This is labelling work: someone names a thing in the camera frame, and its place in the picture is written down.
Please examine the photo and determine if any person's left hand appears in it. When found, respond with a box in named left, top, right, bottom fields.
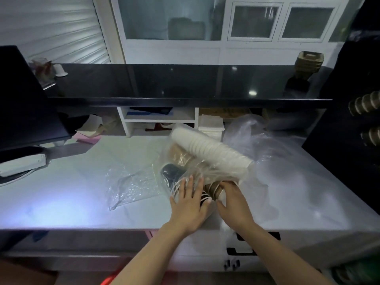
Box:
left=167, top=175, right=213, bottom=236

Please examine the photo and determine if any person's right hand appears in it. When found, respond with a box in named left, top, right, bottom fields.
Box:
left=216, top=180, right=256, bottom=232

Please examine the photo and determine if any large clear plastic bag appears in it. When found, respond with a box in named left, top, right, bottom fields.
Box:
left=153, top=123, right=279, bottom=217

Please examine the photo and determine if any stack of striped paper cups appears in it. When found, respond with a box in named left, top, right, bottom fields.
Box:
left=161, top=163, right=208, bottom=205

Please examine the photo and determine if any stack of white paper cups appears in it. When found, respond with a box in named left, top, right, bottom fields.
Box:
left=171, top=127, right=255, bottom=179

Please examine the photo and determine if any clear plastic bag sheet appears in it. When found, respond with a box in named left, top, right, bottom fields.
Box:
left=222, top=114, right=303, bottom=163

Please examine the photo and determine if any black cup dispenser rack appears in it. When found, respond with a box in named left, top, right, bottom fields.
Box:
left=301, top=97, right=380, bottom=216

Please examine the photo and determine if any brown cup stack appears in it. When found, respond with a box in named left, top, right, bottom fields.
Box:
left=348, top=91, right=380, bottom=117

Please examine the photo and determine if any person's left forearm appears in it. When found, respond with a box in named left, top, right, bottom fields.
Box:
left=110, top=224, right=190, bottom=285

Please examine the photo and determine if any person's right forearm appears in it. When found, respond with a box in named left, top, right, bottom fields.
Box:
left=237, top=222, right=336, bottom=285

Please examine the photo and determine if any pink paper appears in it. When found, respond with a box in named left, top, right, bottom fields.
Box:
left=72, top=132, right=101, bottom=145

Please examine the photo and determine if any stack of pulp cup trays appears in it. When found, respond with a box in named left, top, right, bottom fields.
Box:
left=294, top=51, right=325, bottom=79

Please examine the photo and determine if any clear bubble wrap sheet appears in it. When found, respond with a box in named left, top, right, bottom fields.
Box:
left=105, top=164, right=162, bottom=211

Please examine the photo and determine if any wrapped white napkin packet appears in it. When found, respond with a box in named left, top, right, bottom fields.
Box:
left=198, top=114, right=225, bottom=141

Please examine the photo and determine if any white shelf unit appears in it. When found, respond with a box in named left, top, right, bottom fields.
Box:
left=116, top=106, right=200, bottom=137

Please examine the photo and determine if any red plastic basin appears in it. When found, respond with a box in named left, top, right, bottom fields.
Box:
left=100, top=273, right=119, bottom=285

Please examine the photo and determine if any blue folder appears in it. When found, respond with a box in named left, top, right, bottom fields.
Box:
left=127, top=107, right=173, bottom=116

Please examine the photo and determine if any metal cabinet shelf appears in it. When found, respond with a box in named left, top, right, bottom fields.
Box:
left=0, top=251, right=137, bottom=272

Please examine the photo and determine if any black glossy bar counter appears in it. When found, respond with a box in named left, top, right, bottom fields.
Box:
left=44, top=63, right=336, bottom=109

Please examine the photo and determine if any white framed window partition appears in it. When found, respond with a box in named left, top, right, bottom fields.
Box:
left=92, top=0, right=369, bottom=66

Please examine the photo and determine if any white power strip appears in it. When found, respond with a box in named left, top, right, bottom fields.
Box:
left=0, top=153, right=48, bottom=178

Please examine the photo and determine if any brown wooden cabinet door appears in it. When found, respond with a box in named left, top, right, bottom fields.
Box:
left=0, top=259, right=59, bottom=285

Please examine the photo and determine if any black monitor base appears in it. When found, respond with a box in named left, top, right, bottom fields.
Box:
left=0, top=145, right=51, bottom=187

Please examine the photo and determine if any small white container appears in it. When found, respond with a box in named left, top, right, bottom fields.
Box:
left=53, top=63, right=68, bottom=78

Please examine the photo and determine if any black monitor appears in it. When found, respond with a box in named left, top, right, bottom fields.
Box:
left=0, top=45, right=72, bottom=152

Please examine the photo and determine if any grey roller shutter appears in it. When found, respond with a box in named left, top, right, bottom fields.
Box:
left=0, top=0, right=111, bottom=64

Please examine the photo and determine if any black drawer handle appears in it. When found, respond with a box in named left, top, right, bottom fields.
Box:
left=226, top=247, right=257, bottom=256
left=236, top=232, right=281, bottom=241

